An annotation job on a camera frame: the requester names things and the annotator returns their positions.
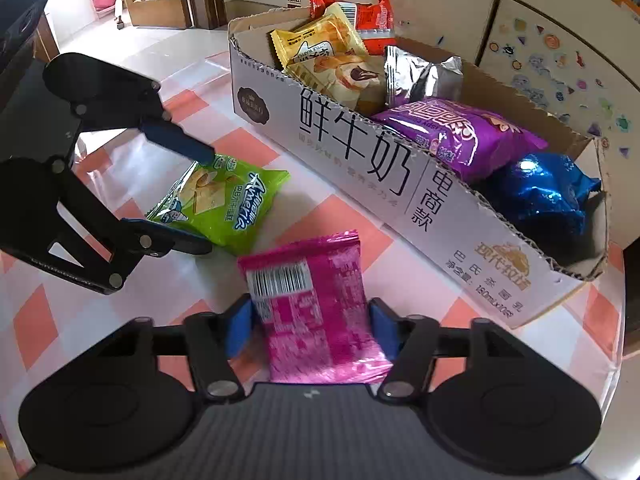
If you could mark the blue foil snack bag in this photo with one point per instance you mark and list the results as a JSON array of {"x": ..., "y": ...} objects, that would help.
[{"x": 544, "y": 196}]

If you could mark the purple snack bag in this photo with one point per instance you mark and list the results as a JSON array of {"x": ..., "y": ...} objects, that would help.
[{"x": 472, "y": 142}]

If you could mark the cream wooden cabinet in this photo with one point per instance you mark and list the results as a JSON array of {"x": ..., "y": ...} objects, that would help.
[{"x": 576, "y": 59}]

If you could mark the silver foil snack packet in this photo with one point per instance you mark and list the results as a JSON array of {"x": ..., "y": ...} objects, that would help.
[{"x": 410, "y": 78}]

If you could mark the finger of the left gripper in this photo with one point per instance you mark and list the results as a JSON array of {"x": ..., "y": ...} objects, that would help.
[
  {"x": 171, "y": 136},
  {"x": 157, "y": 239}
]

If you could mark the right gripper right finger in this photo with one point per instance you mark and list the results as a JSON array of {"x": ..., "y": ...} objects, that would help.
[{"x": 410, "y": 344}]

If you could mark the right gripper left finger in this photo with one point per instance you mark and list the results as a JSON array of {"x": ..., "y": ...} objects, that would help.
[{"x": 212, "y": 340}]

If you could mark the white cardboard milk box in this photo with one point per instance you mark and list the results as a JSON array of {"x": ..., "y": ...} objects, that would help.
[{"x": 406, "y": 186}]

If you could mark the cream croissant packet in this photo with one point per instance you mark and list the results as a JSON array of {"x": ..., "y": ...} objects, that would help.
[{"x": 328, "y": 56}]

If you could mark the red snack bag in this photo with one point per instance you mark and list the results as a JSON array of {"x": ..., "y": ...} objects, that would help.
[{"x": 374, "y": 22}]

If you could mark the pink snack packet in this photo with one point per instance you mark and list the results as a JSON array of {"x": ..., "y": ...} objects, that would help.
[{"x": 310, "y": 300}]

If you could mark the green cracker packet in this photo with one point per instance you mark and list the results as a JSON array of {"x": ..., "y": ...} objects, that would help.
[{"x": 226, "y": 202}]

